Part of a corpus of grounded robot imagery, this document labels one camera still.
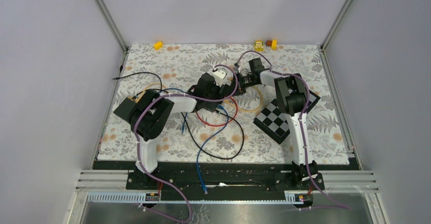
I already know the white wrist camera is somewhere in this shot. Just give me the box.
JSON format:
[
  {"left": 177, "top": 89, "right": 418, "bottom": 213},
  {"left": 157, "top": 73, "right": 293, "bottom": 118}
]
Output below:
[
  {"left": 210, "top": 68, "right": 227, "bottom": 87},
  {"left": 233, "top": 63, "right": 249, "bottom": 78}
]

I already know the black white checkerboard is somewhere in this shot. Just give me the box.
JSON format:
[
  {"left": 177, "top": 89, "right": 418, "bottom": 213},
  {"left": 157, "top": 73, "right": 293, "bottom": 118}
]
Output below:
[{"left": 253, "top": 88, "right": 321, "bottom": 145}]

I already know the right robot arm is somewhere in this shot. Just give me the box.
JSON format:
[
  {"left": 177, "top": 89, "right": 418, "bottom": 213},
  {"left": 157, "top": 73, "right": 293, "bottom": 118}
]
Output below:
[{"left": 234, "top": 58, "right": 318, "bottom": 189}]

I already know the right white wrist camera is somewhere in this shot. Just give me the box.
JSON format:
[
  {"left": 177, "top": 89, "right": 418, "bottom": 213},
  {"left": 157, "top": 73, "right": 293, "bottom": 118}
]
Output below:
[{"left": 233, "top": 63, "right": 249, "bottom": 78}]

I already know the black ethernet cable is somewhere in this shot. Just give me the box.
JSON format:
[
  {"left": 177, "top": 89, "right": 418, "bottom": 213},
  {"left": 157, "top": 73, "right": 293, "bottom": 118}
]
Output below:
[{"left": 113, "top": 72, "right": 245, "bottom": 161}]

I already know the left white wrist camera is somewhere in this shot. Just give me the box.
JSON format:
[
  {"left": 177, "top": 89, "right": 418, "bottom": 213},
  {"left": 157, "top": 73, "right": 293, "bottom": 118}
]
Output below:
[{"left": 210, "top": 68, "right": 227, "bottom": 87}]

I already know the red ethernet cable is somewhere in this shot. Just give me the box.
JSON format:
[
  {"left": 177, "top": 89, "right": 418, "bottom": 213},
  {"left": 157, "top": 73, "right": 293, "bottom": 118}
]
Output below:
[{"left": 195, "top": 98, "right": 239, "bottom": 127}]

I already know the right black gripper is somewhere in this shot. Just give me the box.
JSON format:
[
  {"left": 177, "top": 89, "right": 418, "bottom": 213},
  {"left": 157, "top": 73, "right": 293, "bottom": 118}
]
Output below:
[{"left": 225, "top": 73, "right": 258, "bottom": 98}]

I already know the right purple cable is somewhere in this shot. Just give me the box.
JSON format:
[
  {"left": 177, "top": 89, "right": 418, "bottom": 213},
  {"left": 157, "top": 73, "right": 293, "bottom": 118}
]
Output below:
[{"left": 234, "top": 50, "right": 353, "bottom": 211}]

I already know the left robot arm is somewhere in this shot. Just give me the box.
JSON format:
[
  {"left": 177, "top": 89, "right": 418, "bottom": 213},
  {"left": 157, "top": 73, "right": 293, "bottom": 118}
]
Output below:
[{"left": 114, "top": 72, "right": 238, "bottom": 189}]

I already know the floral patterned table mat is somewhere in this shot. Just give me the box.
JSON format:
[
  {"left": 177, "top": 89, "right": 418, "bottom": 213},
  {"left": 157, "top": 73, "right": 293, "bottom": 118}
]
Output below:
[{"left": 114, "top": 44, "right": 349, "bottom": 165}]

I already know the black network switch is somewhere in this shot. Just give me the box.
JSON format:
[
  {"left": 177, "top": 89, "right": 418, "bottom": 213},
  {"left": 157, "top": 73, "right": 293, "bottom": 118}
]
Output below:
[{"left": 202, "top": 93, "right": 230, "bottom": 112}]

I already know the yellow brown toy block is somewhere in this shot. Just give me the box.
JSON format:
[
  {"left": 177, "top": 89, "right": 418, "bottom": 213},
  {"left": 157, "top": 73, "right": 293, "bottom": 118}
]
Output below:
[{"left": 265, "top": 40, "right": 278, "bottom": 50}]

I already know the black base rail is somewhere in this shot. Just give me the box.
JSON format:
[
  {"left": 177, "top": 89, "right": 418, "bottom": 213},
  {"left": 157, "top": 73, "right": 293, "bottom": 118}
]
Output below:
[{"left": 93, "top": 161, "right": 358, "bottom": 201}]

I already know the yellow toy brick with face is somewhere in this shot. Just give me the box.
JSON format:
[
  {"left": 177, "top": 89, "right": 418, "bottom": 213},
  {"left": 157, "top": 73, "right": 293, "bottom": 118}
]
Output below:
[{"left": 254, "top": 40, "right": 264, "bottom": 52}]

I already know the orange ethernet cable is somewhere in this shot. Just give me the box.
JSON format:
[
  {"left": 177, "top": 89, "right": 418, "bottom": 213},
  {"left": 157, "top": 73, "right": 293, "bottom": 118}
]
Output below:
[{"left": 133, "top": 82, "right": 162, "bottom": 102}]

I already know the yellow ethernet cable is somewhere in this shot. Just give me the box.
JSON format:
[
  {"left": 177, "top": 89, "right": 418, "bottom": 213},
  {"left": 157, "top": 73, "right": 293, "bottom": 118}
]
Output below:
[{"left": 223, "top": 77, "right": 264, "bottom": 113}]

